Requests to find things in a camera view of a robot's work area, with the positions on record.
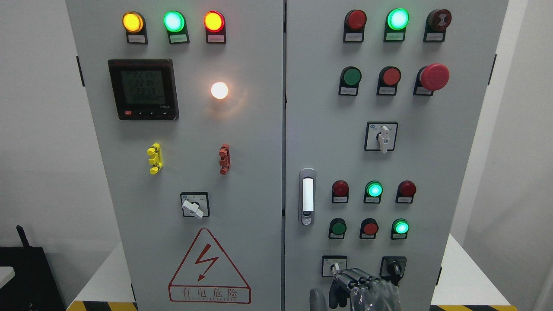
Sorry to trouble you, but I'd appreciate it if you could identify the silver door handle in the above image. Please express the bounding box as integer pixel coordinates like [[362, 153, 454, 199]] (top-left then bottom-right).
[[299, 168, 316, 226]]

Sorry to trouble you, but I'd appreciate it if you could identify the grey left cabinet door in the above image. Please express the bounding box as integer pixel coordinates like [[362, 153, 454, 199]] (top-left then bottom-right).
[[67, 0, 284, 311]]

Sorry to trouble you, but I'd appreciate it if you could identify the grey cabinet door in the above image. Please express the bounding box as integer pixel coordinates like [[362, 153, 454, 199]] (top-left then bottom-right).
[[283, 0, 508, 311], [67, 0, 284, 311]]

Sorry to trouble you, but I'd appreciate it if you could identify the grey right cabinet door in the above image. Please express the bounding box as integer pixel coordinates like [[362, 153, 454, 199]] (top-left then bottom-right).
[[283, 0, 508, 311]]

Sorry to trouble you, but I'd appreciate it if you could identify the red terminal connector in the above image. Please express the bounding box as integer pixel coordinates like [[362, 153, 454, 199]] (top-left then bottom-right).
[[219, 143, 231, 175]]

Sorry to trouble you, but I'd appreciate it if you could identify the dark red indicator light middle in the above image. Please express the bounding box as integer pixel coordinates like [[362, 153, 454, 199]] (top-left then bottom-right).
[[331, 180, 349, 203]]

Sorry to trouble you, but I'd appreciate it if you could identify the dark red indicator light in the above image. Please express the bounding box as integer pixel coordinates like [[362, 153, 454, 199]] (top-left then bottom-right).
[[331, 180, 349, 203], [343, 10, 367, 43]]

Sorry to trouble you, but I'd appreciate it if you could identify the white glowing indicator light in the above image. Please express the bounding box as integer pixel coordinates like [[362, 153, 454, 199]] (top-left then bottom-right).
[[210, 82, 229, 100]]

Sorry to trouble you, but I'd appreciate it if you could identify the green push button lower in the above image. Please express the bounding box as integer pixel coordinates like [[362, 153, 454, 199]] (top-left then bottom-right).
[[328, 217, 347, 239]]

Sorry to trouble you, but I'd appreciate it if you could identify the green push button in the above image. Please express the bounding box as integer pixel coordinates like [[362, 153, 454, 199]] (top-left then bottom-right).
[[338, 66, 362, 96], [328, 217, 347, 239]]

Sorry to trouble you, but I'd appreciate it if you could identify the green lit indicator light middle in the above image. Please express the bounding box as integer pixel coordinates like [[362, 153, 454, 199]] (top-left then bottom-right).
[[363, 181, 383, 203]]

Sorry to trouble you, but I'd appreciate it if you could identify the green push button upper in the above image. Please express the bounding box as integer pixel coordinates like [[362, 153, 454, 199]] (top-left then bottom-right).
[[338, 66, 362, 96]]

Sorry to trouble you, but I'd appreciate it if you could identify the red push button lower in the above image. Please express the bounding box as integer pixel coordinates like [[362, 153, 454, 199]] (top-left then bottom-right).
[[359, 218, 379, 239]]

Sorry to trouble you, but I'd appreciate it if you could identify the red push button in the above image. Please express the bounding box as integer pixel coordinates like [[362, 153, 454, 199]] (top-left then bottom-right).
[[376, 66, 402, 96], [359, 218, 379, 239]]

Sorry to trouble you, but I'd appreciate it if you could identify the yellow terminal connector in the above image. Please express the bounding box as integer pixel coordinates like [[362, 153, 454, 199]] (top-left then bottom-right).
[[146, 143, 163, 175]]

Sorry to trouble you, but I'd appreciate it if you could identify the dark red indicator right middle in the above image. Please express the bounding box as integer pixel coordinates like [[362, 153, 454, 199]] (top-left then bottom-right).
[[395, 180, 417, 203]]

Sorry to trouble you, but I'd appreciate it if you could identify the red push button upper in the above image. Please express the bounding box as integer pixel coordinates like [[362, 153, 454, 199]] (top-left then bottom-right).
[[376, 66, 402, 96]]

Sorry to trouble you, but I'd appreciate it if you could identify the red electric hazard warning sticker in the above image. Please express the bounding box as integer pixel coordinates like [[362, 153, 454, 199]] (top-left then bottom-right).
[[168, 228, 251, 305]]

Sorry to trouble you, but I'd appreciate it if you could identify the green lit button lower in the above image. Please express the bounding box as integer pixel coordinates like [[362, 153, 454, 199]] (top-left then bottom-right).
[[390, 218, 410, 240]]

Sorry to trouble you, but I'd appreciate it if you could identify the red-orange indicator light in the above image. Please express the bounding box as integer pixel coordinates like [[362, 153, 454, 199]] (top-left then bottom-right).
[[203, 10, 226, 44]]

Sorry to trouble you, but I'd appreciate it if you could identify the black digital power meter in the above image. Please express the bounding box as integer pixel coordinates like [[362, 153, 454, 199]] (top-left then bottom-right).
[[108, 59, 179, 121]]

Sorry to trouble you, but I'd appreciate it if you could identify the dark red indicator light top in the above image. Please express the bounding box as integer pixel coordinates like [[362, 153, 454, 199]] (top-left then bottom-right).
[[343, 10, 367, 43]]

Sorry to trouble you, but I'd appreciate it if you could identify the green indicator light top left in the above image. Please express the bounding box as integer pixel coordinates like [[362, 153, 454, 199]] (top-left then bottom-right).
[[163, 10, 190, 44]]

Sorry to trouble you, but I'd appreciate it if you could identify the red emergency stop button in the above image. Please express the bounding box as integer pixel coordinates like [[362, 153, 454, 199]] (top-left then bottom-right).
[[413, 63, 450, 96]]

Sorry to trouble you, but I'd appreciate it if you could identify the bright green indicator light top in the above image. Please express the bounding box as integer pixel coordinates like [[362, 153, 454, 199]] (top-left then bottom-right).
[[383, 8, 410, 42]]

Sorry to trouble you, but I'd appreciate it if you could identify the yellow indicator light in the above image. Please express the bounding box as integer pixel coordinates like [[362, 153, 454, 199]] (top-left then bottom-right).
[[122, 11, 148, 44]]

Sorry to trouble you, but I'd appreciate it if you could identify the dark red buzzer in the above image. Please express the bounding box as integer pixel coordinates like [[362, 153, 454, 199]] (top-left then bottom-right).
[[423, 9, 452, 42]]

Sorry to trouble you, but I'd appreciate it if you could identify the black box with antenna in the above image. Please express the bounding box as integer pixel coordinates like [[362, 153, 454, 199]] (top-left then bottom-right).
[[0, 225, 66, 311]]

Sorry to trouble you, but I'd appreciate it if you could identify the left door selector switch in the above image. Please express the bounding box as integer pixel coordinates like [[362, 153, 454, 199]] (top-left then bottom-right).
[[180, 192, 210, 220]]

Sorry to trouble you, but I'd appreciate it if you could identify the white upper rotary selector switch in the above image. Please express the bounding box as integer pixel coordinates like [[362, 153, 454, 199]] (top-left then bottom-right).
[[364, 121, 398, 154]]

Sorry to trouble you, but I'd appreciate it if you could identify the white rotary selector switch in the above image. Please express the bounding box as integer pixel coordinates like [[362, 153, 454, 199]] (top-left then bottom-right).
[[364, 121, 398, 154], [321, 255, 348, 277]]

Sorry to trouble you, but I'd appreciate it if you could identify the white lower rotary selector switch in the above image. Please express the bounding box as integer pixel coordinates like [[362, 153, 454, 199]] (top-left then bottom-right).
[[321, 255, 348, 277]]

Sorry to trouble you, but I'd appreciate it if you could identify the black knob selector switch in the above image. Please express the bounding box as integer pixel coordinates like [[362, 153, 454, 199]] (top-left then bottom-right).
[[379, 256, 407, 287]]

